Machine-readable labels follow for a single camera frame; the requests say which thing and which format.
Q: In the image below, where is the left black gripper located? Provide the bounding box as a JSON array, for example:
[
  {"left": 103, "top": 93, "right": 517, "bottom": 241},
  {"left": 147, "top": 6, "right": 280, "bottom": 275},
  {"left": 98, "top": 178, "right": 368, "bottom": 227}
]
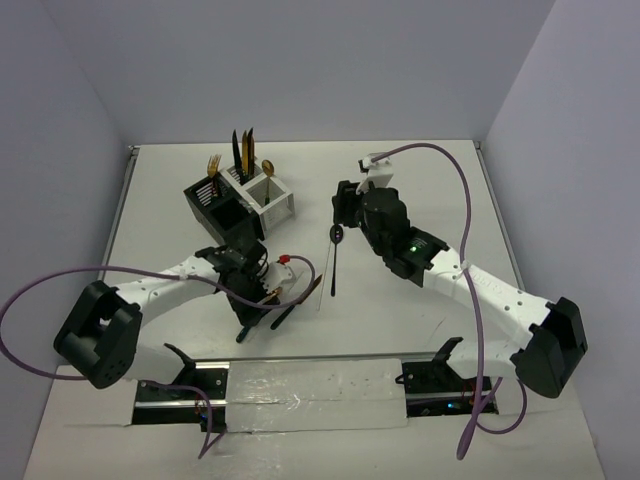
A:
[{"left": 225, "top": 265, "right": 279, "bottom": 327}]

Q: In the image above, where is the black spoon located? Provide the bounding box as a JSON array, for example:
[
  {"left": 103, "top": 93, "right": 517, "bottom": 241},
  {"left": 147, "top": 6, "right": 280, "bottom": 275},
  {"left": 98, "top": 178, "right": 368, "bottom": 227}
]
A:
[{"left": 330, "top": 224, "right": 344, "bottom": 297}]

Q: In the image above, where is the white chopstick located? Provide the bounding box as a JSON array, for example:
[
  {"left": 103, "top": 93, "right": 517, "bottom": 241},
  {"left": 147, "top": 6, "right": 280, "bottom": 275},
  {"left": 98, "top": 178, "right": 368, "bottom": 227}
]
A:
[{"left": 317, "top": 241, "right": 332, "bottom": 312}]

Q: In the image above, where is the gold knife dark handle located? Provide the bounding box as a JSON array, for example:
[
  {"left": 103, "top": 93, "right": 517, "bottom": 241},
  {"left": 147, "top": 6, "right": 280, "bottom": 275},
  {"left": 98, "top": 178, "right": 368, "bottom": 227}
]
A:
[{"left": 270, "top": 274, "right": 322, "bottom": 330}]

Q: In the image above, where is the gold spoon green handle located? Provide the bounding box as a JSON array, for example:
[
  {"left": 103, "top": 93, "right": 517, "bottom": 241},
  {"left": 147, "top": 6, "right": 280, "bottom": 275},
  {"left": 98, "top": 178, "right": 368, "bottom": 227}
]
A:
[
  {"left": 236, "top": 287, "right": 283, "bottom": 344},
  {"left": 261, "top": 159, "right": 275, "bottom": 205}
]

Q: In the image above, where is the gold knife green handle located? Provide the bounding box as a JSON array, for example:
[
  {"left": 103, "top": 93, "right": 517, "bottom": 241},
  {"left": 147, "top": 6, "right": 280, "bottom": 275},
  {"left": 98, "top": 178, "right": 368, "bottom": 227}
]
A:
[{"left": 241, "top": 130, "right": 249, "bottom": 182}]

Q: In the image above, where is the black serrated knife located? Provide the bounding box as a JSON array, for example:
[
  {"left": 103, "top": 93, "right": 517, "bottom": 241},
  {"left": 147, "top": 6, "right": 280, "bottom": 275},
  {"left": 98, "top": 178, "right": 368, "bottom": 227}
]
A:
[{"left": 231, "top": 130, "right": 243, "bottom": 181}]

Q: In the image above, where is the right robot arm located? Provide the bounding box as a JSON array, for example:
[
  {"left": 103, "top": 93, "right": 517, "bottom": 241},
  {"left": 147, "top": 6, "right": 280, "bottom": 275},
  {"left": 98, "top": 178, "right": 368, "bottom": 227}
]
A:
[{"left": 331, "top": 181, "right": 588, "bottom": 399}]

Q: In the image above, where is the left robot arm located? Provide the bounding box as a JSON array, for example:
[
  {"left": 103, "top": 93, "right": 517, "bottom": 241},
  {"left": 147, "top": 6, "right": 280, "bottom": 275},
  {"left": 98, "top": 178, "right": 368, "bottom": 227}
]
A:
[{"left": 54, "top": 244, "right": 296, "bottom": 399}]

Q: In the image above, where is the black utensil caddy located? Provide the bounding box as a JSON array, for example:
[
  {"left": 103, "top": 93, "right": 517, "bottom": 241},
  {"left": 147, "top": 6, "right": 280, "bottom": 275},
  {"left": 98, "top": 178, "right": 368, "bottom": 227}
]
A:
[{"left": 183, "top": 174, "right": 265, "bottom": 246}]

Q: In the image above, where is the white utensil caddy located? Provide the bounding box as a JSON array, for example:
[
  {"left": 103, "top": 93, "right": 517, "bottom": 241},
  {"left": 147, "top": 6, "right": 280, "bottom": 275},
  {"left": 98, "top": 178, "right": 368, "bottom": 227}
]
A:
[{"left": 221, "top": 166, "right": 295, "bottom": 238}]

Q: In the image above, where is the silver tape sheet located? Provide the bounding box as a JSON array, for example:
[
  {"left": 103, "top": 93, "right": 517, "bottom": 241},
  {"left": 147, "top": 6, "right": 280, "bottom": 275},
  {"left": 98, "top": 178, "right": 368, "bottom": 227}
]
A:
[{"left": 225, "top": 359, "right": 408, "bottom": 433}]

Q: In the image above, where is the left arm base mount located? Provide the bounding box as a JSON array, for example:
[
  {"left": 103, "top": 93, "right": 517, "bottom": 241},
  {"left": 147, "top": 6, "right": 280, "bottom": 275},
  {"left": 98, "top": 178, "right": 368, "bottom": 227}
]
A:
[{"left": 131, "top": 367, "right": 228, "bottom": 434}]

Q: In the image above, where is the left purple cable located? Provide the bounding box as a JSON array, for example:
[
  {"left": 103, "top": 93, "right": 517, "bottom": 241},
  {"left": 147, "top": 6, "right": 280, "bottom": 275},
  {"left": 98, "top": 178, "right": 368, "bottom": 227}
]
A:
[{"left": 0, "top": 254, "right": 324, "bottom": 460}]

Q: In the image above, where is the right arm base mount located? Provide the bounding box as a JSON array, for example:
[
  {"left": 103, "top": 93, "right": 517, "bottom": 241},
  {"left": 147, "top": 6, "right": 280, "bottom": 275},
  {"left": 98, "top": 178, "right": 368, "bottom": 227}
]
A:
[{"left": 395, "top": 361, "right": 476, "bottom": 418}]

